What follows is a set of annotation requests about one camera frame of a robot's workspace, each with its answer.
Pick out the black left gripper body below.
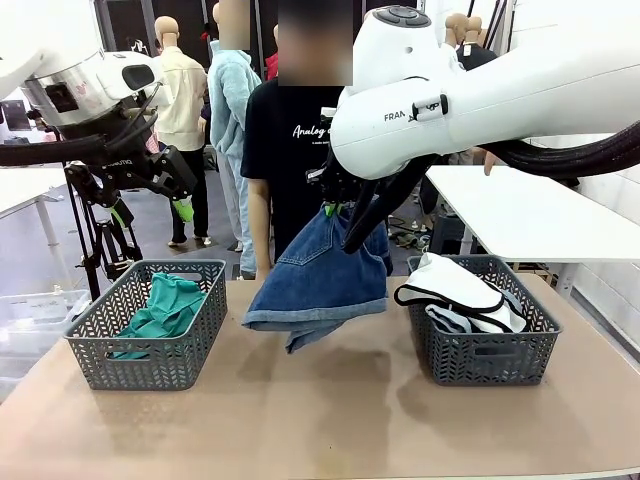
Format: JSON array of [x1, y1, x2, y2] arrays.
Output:
[[82, 146, 162, 195]]

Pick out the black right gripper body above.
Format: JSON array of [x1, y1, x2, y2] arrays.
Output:
[[305, 148, 362, 205]]

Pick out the dark blue denim shorts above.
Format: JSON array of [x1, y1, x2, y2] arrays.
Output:
[[242, 203, 395, 356]]

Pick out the white shorts with black trim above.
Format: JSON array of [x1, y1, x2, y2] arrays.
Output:
[[393, 251, 529, 334]]

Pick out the green top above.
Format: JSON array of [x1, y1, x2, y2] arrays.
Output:
[[112, 271, 209, 361]]

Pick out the light blue denim shorts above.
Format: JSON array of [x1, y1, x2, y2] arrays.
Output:
[[424, 293, 525, 335]]

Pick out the person's right forearm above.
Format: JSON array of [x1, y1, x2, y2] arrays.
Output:
[[248, 199, 274, 274]]

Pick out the person in black t-shirt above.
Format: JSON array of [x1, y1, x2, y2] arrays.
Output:
[[239, 0, 362, 262]]

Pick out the small white table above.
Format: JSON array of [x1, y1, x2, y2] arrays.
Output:
[[0, 167, 70, 292]]

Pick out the mannequin in cream jacket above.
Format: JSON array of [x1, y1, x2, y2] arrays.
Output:
[[148, 15, 211, 248]]

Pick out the mannequin in light blue fleece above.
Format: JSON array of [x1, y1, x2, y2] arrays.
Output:
[[207, 0, 264, 279]]

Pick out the dark monitor screen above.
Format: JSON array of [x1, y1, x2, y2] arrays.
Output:
[[0, 99, 33, 132]]

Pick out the mannequin in red top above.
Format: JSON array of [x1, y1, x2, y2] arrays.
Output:
[[264, 23, 280, 82]]

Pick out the clear plastic storage box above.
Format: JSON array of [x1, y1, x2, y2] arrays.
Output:
[[0, 288, 92, 401]]

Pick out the grey lattice plastic basket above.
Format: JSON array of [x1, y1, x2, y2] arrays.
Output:
[[64, 258, 229, 391], [407, 254, 562, 387]]

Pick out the mannequin in black shirt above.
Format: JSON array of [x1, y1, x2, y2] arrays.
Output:
[[457, 15, 500, 72]]

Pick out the mannequin in white shirt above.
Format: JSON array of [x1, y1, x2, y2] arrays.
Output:
[[443, 12, 469, 52]]

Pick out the large white table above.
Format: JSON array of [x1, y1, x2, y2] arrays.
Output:
[[424, 163, 640, 265]]

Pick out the black camera tripod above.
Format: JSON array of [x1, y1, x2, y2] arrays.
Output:
[[63, 159, 144, 301]]

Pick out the black sleeved left arm cable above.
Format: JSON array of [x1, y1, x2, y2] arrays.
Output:
[[0, 82, 165, 170]]

